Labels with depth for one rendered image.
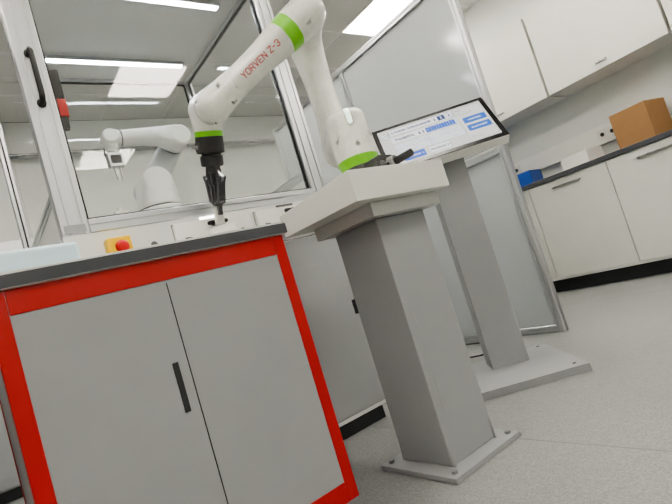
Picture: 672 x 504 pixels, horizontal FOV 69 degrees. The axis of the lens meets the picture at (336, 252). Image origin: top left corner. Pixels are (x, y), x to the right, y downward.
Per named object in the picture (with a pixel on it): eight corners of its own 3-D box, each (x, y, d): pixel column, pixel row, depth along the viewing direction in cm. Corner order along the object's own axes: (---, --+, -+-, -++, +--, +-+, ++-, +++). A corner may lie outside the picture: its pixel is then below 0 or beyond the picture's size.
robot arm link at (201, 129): (216, 94, 166) (183, 95, 162) (224, 89, 155) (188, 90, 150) (222, 136, 169) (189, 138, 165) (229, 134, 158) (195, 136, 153)
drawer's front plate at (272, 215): (324, 226, 199) (316, 201, 199) (263, 239, 181) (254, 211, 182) (321, 227, 200) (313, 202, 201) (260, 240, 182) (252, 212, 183)
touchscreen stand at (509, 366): (592, 370, 180) (505, 111, 187) (473, 403, 183) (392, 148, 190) (545, 349, 230) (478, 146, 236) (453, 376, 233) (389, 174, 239)
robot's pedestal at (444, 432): (521, 435, 142) (441, 188, 147) (458, 485, 124) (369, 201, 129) (444, 429, 166) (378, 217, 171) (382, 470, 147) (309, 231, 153)
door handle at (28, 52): (49, 100, 146) (33, 41, 147) (39, 100, 144) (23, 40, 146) (47, 107, 150) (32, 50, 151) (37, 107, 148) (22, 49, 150)
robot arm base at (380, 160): (427, 160, 142) (420, 141, 143) (395, 162, 132) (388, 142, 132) (366, 193, 161) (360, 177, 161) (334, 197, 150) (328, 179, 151)
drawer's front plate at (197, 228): (257, 240, 179) (248, 212, 180) (181, 255, 162) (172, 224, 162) (255, 241, 181) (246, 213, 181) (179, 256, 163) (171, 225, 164)
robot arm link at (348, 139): (374, 171, 161) (356, 118, 163) (384, 156, 145) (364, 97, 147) (337, 182, 159) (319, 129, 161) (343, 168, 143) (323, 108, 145)
